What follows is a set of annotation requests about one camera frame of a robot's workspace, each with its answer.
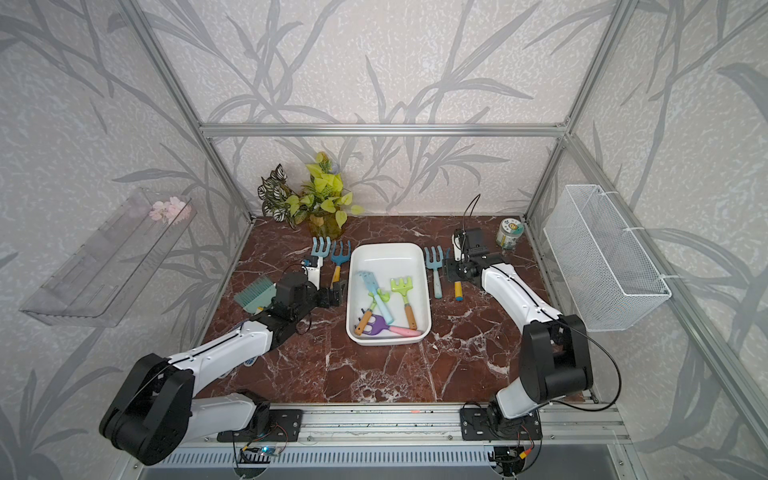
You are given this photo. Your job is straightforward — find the dark teal rake yellow handle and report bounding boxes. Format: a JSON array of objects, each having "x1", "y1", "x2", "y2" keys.
[{"x1": 454, "y1": 247, "x2": 464, "y2": 301}]

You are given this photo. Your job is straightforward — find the light blue rake pale handle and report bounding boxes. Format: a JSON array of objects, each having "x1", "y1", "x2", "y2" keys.
[
  {"x1": 424, "y1": 246, "x2": 444, "y2": 299},
  {"x1": 357, "y1": 271, "x2": 394, "y2": 325}
]

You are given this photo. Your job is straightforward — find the light blue fork pale handle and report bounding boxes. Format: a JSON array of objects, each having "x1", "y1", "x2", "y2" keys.
[{"x1": 310, "y1": 236, "x2": 332, "y2": 269}]

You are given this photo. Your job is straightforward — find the dark teal fork yellow handle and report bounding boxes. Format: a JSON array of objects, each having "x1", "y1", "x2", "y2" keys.
[{"x1": 330, "y1": 240, "x2": 351, "y2": 285}]

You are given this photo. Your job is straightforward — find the white plastic storage box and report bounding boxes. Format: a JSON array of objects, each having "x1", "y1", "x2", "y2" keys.
[{"x1": 346, "y1": 242, "x2": 432, "y2": 347}]

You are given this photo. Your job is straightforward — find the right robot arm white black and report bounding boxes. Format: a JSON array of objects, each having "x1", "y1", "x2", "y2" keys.
[{"x1": 447, "y1": 228, "x2": 593, "y2": 419}]

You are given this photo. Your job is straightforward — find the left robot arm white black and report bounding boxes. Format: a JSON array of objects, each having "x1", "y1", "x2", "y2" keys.
[{"x1": 99, "y1": 271, "x2": 347, "y2": 466}]

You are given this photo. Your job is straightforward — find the small jar green label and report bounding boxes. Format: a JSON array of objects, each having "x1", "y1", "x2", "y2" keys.
[{"x1": 496, "y1": 218, "x2": 525, "y2": 250}]

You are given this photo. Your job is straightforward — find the potted plant amber vase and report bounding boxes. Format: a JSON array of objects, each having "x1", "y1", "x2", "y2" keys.
[{"x1": 258, "y1": 151, "x2": 364, "y2": 240}]

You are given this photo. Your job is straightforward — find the pink artificial flowers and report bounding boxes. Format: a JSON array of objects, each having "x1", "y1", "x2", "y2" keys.
[{"x1": 148, "y1": 196, "x2": 191, "y2": 225}]

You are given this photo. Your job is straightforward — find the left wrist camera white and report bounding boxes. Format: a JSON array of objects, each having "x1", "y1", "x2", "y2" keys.
[{"x1": 302, "y1": 256, "x2": 323, "y2": 289}]

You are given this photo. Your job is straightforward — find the green rake wooden handle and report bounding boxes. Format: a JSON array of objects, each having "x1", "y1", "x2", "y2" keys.
[{"x1": 390, "y1": 277, "x2": 418, "y2": 330}]

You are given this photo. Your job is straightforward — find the green tool wooden handle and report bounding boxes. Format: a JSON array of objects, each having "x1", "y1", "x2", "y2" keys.
[{"x1": 354, "y1": 301, "x2": 377, "y2": 336}]

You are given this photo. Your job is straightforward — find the purple rake pink handle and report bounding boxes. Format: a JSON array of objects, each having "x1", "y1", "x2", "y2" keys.
[{"x1": 363, "y1": 315, "x2": 422, "y2": 337}]

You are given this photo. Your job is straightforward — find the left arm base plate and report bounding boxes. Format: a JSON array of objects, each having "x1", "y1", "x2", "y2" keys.
[{"x1": 217, "y1": 409, "x2": 303, "y2": 443}]

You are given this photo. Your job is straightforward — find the white wire mesh basket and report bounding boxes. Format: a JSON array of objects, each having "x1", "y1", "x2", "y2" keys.
[{"x1": 544, "y1": 184, "x2": 672, "y2": 332}]

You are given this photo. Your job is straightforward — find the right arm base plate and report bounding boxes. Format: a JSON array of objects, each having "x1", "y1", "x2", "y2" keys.
[{"x1": 459, "y1": 403, "x2": 543, "y2": 442}]

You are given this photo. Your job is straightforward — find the aluminium front rail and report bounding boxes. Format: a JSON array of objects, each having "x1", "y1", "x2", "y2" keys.
[{"x1": 161, "y1": 398, "x2": 631, "y2": 451}]

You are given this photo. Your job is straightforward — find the clear acrylic wall shelf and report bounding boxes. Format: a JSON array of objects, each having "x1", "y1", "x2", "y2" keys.
[{"x1": 20, "y1": 188, "x2": 196, "y2": 328}]

